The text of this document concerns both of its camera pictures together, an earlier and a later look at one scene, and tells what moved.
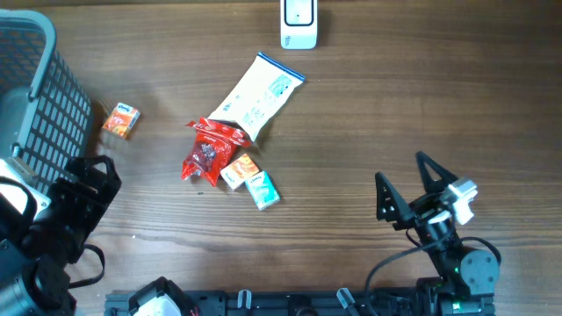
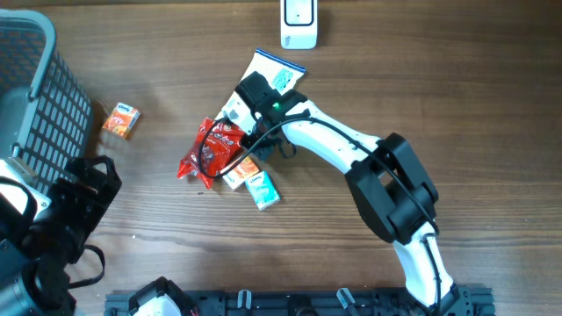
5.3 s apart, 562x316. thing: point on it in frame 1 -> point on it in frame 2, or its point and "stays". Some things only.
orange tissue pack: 239,169 stays
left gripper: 92,204 stays
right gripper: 403,214 -> 260,148
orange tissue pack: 121,120 stays
